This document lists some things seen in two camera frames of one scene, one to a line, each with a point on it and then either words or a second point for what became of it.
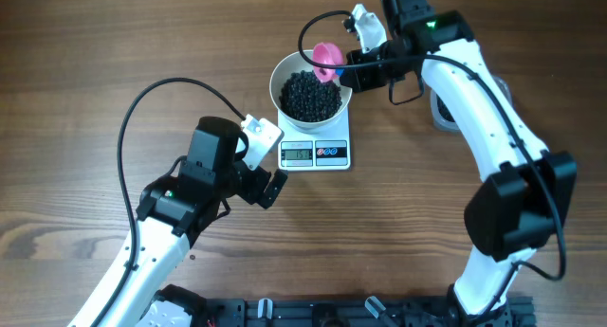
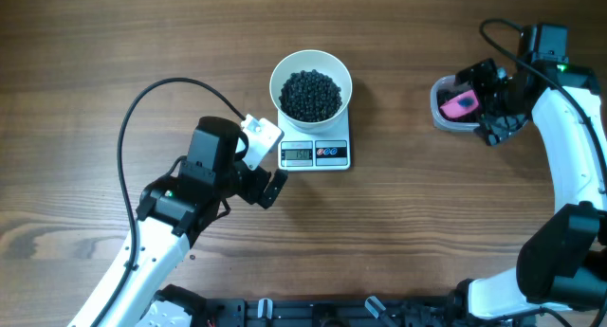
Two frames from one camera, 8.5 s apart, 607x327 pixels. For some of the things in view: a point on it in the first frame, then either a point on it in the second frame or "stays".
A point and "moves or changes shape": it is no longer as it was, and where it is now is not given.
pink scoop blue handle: x=327 y=54 moves or changes shape
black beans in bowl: x=304 y=98 stays
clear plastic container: x=444 y=119 stays
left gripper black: x=260 y=178 stays
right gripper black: x=361 y=81 -> x=481 y=76
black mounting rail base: x=354 y=312 stays
